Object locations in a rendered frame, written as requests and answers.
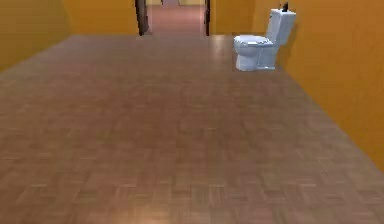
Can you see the white toilet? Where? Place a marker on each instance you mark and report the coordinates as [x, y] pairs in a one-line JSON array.
[[256, 50]]

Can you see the small black object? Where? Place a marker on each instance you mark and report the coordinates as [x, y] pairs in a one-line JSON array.
[[285, 7]]

